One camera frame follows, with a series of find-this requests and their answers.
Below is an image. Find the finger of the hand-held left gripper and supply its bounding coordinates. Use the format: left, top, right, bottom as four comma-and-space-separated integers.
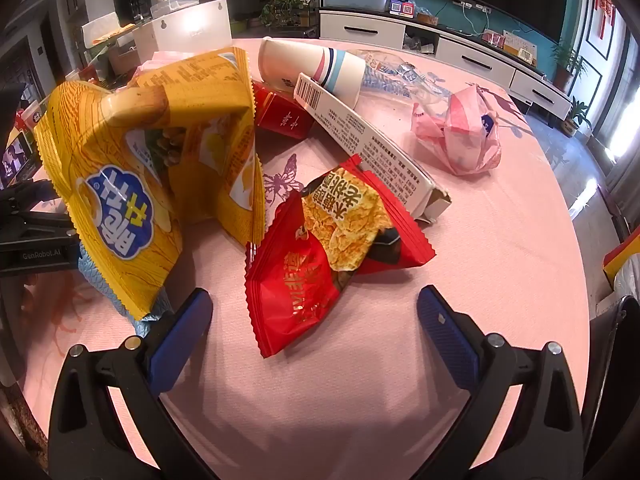
0, 211, 79, 246
0, 178, 57, 213

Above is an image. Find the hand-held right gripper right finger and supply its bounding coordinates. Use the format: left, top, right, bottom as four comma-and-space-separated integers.
416, 285, 583, 480

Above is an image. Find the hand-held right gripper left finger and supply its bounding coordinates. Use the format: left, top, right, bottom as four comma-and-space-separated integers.
47, 287, 215, 480

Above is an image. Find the blue textured wipe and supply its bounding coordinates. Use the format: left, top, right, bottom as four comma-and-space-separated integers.
79, 247, 173, 336

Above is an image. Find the yellow chip bag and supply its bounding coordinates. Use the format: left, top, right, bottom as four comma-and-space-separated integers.
34, 47, 266, 322

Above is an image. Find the red snack packet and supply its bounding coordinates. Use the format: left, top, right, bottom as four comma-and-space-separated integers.
245, 192, 351, 359

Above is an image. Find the red rice cracker packet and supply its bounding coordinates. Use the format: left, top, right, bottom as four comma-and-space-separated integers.
299, 154, 437, 291

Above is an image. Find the long white carton box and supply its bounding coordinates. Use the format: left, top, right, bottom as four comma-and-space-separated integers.
292, 72, 452, 225

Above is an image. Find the pink plastic bag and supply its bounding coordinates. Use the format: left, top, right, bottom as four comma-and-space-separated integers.
411, 85, 502, 176

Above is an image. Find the red cigarette box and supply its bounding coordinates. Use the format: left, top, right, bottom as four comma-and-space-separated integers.
250, 80, 316, 141

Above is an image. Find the crushed clear plastic bottle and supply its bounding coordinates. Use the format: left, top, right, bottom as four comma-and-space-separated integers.
350, 49, 453, 111

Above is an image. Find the striped paper cup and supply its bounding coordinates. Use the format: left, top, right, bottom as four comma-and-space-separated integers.
257, 37, 367, 110

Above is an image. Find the small screen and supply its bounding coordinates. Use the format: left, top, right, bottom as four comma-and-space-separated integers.
0, 136, 41, 190

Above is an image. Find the pink tablecloth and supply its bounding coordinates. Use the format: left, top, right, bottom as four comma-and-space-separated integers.
20, 35, 591, 480

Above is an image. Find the black chair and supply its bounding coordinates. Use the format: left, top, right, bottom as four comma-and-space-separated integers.
580, 294, 640, 466

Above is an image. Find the orange shopping bag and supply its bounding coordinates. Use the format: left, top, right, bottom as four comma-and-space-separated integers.
602, 227, 640, 291

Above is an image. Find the small potted plant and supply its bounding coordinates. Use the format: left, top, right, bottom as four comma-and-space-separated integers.
564, 97, 594, 137

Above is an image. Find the white tv cabinet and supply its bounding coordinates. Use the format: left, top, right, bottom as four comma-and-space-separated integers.
319, 7, 573, 121

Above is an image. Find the tall potted plant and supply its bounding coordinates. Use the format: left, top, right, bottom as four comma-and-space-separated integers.
550, 42, 588, 93

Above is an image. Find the desk calendar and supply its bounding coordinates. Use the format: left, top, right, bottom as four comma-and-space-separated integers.
502, 30, 539, 64

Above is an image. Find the red hanging decoration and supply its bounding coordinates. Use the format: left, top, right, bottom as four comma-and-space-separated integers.
592, 0, 619, 43

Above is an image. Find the wire plant rack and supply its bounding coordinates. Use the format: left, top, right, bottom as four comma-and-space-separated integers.
260, 0, 321, 38

